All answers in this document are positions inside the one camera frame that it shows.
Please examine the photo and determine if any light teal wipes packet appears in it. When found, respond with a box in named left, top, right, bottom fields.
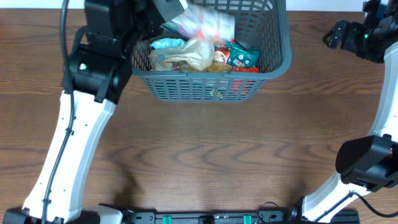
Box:
left=150, top=38, right=185, bottom=50

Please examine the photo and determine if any beige foil pouch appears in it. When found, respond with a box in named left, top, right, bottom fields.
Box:
left=149, top=38, right=215, bottom=71

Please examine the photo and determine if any blue green tissue pack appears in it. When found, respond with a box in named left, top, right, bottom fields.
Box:
left=161, top=4, right=235, bottom=42

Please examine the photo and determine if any green Nescafe coffee bag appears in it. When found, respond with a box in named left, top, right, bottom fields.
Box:
left=213, top=40, right=261, bottom=68

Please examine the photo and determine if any red yellow pasta packet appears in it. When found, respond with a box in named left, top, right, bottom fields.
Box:
left=172, top=61, right=261, bottom=74

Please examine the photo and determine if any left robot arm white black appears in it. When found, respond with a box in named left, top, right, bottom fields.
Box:
left=3, top=0, right=188, bottom=223

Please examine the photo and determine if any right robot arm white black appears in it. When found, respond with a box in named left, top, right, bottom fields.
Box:
left=286, top=0, right=397, bottom=223

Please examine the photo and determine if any grey plastic lattice basket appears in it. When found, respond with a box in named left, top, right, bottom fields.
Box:
left=132, top=0, right=292, bottom=101

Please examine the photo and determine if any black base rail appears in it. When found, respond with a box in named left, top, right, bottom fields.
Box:
left=124, top=202, right=361, bottom=224

